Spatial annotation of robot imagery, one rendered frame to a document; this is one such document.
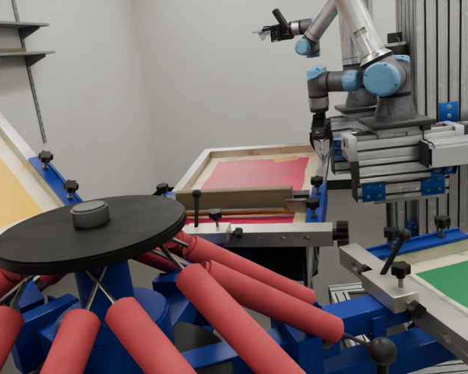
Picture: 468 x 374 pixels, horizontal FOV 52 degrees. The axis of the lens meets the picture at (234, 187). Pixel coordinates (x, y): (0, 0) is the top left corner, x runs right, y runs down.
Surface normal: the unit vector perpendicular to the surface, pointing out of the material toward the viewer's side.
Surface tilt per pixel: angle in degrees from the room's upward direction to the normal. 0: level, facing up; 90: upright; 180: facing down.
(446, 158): 90
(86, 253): 0
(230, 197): 99
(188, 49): 90
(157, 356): 40
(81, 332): 52
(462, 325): 0
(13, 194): 32
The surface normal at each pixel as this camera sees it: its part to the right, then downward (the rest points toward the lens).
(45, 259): -0.11, -0.96
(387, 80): -0.44, 0.40
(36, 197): 0.28, -0.76
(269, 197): -0.23, 0.43
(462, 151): 0.00, 0.27
